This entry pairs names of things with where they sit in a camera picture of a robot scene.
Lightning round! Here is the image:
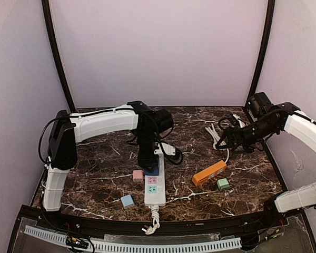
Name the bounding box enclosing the blue cube socket adapter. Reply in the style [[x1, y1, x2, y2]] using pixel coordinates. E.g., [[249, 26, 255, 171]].
[[144, 157, 159, 176]]

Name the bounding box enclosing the pink plug adapter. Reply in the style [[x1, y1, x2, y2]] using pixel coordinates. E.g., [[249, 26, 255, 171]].
[[132, 170, 144, 182]]

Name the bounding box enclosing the white multicolour power strip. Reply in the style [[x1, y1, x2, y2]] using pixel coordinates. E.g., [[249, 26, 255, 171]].
[[144, 156, 166, 206]]

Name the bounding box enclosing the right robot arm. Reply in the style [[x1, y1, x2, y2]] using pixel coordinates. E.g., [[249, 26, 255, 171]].
[[215, 92, 316, 213]]

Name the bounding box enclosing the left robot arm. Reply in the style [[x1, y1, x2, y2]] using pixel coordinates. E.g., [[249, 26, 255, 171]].
[[41, 101, 180, 212]]

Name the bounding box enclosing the green plug adapter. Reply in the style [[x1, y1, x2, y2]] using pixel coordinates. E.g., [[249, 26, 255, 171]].
[[216, 178, 231, 191]]

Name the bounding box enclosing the light blue plug adapter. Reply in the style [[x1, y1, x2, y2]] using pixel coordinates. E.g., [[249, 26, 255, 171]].
[[121, 194, 135, 208]]

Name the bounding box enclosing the orange power strip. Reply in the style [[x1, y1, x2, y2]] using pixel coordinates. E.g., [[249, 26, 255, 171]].
[[192, 160, 227, 186]]

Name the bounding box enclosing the white orange strip cable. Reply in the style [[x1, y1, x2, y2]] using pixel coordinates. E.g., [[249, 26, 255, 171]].
[[204, 123, 230, 163]]

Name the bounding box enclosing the white power strip cable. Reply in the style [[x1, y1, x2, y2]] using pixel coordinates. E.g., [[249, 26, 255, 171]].
[[141, 205, 161, 236]]

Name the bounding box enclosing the light blue slotted cable duct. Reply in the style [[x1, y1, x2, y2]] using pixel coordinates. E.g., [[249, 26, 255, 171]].
[[24, 225, 242, 252]]

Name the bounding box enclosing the right black frame post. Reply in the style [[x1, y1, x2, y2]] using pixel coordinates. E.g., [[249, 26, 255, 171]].
[[247, 0, 275, 99]]

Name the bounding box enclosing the black frame post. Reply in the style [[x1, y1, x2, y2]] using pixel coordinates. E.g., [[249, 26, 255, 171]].
[[247, 0, 275, 99], [41, 0, 76, 112]]

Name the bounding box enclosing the left black frame post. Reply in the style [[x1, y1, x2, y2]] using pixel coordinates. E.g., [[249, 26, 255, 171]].
[[41, 0, 76, 112]]

